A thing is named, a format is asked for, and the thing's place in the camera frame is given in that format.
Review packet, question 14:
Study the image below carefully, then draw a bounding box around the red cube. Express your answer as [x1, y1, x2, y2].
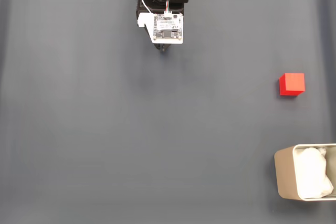
[279, 72, 306, 96]

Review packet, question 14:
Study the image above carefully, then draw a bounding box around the beige rounded box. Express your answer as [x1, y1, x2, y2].
[274, 143, 336, 201]

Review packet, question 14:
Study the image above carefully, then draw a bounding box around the camera board on white mount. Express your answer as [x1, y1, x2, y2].
[136, 11, 184, 45]

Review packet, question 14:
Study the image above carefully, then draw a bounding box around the white crumpled tissue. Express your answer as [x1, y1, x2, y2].
[295, 147, 334, 199]

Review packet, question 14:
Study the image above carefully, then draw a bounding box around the dark grey table mat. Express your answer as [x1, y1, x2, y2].
[0, 0, 336, 224]

